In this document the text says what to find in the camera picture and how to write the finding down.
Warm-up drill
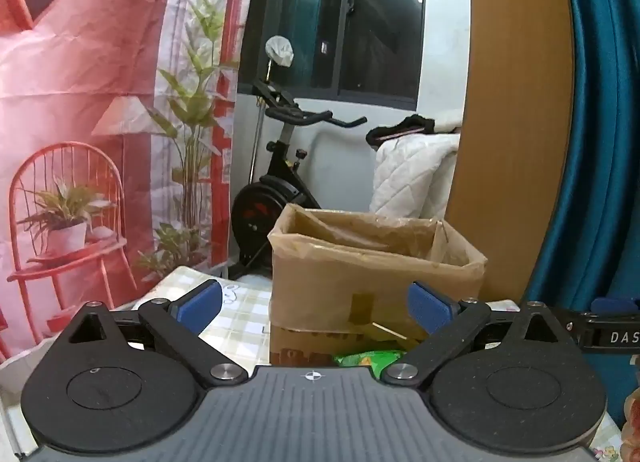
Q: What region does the brown cardboard box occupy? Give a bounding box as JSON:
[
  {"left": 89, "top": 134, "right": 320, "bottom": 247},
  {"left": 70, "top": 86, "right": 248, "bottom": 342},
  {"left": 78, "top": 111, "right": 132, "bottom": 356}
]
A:
[{"left": 267, "top": 203, "right": 488, "bottom": 368}]

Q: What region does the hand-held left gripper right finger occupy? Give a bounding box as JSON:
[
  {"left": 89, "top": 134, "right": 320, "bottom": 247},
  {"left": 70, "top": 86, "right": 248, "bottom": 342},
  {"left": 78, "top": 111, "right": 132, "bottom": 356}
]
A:
[{"left": 384, "top": 282, "right": 584, "bottom": 388}]

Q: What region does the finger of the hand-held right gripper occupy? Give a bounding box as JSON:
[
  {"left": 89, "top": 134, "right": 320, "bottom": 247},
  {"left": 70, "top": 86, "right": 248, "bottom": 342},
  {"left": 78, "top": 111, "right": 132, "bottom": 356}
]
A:
[{"left": 590, "top": 297, "right": 640, "bottom": 315}]

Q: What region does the teal curtain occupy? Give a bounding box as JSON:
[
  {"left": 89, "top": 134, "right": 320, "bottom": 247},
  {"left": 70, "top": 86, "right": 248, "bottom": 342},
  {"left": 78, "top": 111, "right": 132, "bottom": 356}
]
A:
[{"left": 522, "top": 0, "right": 640, "bottom": 314}]

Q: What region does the black exercise bike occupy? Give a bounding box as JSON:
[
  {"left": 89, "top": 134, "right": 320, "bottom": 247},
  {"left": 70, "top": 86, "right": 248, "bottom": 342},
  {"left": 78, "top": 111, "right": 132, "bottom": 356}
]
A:
[{"left": 230, "top": 77, "right": 368, "bottom": 282}]

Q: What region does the wooden board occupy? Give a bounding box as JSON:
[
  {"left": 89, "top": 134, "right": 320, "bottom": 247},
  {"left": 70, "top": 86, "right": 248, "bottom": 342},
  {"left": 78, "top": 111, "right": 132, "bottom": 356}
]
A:
[{"left": 444, "top": 0, "right": 576, "bottom": 307}]

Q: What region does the dark window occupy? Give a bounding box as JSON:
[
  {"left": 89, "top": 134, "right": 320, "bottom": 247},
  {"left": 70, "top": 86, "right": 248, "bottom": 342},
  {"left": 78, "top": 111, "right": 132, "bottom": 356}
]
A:
[{"left": 240, "top": 0, "right": 427, "bottom": 111}]

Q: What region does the plastic-covered bike seat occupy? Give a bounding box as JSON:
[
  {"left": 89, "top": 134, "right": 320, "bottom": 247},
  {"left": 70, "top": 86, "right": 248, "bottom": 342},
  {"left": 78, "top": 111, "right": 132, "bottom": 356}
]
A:
[{"left": 265, "top": 36, "right": 295, "bottom": 68}]

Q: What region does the white quilted jacket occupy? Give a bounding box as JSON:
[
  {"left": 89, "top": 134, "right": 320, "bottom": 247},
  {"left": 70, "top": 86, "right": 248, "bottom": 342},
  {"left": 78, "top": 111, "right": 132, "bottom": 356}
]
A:
[{"left": 367, "top": 109, "right": 463, "bottom": 221}]

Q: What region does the red printed backdrop cloth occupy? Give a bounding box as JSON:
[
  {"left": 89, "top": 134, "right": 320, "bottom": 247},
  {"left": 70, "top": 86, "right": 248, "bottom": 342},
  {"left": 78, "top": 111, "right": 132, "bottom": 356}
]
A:
[{"left": 0, "top": 0, "right": 261, "bottom": 362}]

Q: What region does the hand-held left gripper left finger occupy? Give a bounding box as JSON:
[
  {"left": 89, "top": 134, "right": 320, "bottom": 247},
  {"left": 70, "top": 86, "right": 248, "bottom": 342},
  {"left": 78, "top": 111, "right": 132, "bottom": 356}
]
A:
[{"left": 54, "top": 279, "right": 249, "bottom": 386}]

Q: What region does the person's right hand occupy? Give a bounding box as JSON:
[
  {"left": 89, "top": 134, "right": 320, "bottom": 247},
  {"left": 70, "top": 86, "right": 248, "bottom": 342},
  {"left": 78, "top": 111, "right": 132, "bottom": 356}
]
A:
[{"left": 621, "top": 384, "right": 640, "bottom": 443}]

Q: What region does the bright green snack bag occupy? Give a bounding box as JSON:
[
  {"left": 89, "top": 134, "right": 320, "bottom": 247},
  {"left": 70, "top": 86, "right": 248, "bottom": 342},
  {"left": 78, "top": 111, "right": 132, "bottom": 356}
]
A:
[{"left": 334, "top": 349, "right": 407, "bottom": 379}]

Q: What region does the black garment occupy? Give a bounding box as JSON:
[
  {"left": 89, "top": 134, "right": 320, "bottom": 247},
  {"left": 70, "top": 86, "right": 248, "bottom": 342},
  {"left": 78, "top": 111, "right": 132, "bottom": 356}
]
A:
[{"left": 365, "top": 114, "right": 437, "bottom": 147}]

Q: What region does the checkered tablecloth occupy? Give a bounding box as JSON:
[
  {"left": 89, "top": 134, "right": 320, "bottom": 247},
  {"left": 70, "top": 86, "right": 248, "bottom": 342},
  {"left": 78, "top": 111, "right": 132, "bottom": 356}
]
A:
[{"left": 0, "top": 266, "right": 640, "bottom": 462}]

